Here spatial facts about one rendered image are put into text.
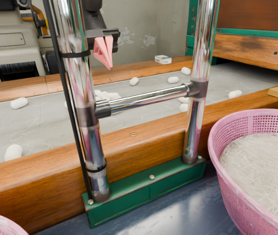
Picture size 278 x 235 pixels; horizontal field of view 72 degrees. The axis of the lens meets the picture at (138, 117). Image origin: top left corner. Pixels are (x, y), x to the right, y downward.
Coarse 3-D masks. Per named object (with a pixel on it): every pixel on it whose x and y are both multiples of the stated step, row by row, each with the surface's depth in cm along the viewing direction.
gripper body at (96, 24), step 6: (90, 18) 50; (96, 18) 50; (102, 18) 52; (90, 24) 50; (96, 24) 50; (102, 24) 51; (90, 30) 48; (96, 30) 48; (102, 30) 49; (108, 30) 50; (114, 30) 50; (114, 36) 52; (90, 48) 52
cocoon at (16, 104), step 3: (15, 99) 44; (18, 99) 44; (21, 99) 45; (24, 99) 45; (12, 102) 44; (15, 102) 44; (18, 102) 44; (21, 102) 45; (24, 102) 45; (27, 102) 46; (12, 105) 44; (15, 105) 44; (18, 105) 44; (21, 105) 45; (24, 105) 46; (15, 108) 44; (18, 108) 45
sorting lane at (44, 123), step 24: (216, 72) 66; (48, 96) 51; (120, 96) 50; (216, 96) 48; (0, 120) 40; (24, 120) 40; (48, 120) 39; (120, 120) 39; (144, 120) 38; (0, 144) 33; (24, 144) 32; (48, 144) 32
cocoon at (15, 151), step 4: (8, 148) 28; (12, 148) 28; (16, 148) 28; (20, 148) 29; (8, 152) 27; (12, 152) 27; (16, 152) 28; (20, 152) 28; (8, 156) 27; (12, 156) 27; (16, 156) 27; (20, 156) 28
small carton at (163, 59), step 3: (156, 57) 71; (159, 57) 70; (162, 57) 69; (165, 57) 69; (168, 57) 69; (156, 60) 72; (159, 60) 70; (162, 60) 68; (165, 60) 68; (168, 60) 69; (162, 63) 69; (165, 63) 69
